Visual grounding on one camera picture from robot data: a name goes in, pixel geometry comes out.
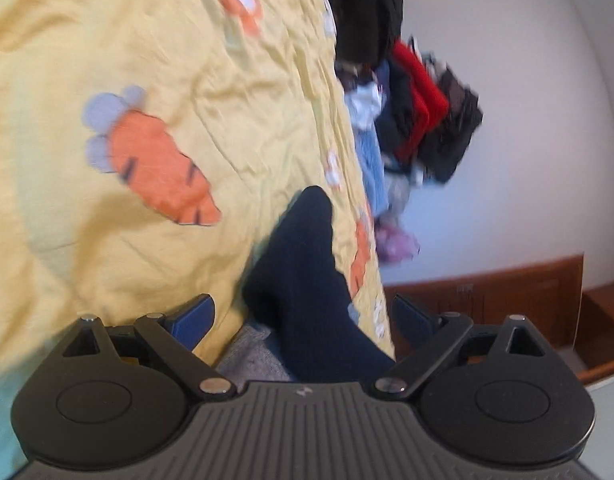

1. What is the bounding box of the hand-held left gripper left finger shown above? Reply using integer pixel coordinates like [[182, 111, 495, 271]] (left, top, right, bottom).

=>
[[62, 294, 238, 402]]

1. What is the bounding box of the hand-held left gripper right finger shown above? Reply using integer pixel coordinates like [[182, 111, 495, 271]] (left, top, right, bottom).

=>
[[372, 294, 548, 402]]

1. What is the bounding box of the grey knit sweater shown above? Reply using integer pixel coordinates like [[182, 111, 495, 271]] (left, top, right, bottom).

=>
[[217, 324, 294, 382]]

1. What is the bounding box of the dark navy garment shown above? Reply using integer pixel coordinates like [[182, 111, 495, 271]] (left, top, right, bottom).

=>
[[242, 186, 398, 383]]

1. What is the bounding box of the pink plastic bag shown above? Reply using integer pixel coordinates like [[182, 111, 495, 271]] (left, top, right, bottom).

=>
[[376, 222, 421, 264]]

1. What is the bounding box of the wooden door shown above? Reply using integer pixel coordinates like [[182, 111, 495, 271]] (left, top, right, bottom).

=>
[[384, 255, 585, 356]]

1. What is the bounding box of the grey white bag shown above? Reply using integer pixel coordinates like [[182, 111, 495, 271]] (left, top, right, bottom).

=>
[[384, 174, 414, 222]]

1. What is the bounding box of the light blue folded cloth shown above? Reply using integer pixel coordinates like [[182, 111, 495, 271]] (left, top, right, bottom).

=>
[[356, 127, 392, 217]]

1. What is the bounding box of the black jacket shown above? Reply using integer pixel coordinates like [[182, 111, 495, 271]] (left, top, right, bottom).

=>
[[418, 67, 484, 185]]

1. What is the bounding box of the navy jacket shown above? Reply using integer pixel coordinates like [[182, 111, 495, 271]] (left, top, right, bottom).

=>
[[376, 60, 428, 161]]

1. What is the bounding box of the white crumpled cloth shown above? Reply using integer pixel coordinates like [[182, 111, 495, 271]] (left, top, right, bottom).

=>
[[348, 84, 387, 129]]

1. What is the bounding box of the red garment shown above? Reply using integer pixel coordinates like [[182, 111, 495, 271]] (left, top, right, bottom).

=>
[[391, 40, 450, 162]]

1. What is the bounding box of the yellow carrot print blanket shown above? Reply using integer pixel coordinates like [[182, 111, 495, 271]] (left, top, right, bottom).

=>
[[0, 0, 400, 480]]

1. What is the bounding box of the black coat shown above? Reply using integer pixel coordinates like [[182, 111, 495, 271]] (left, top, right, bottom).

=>
[[299, 0, 405, 65]]

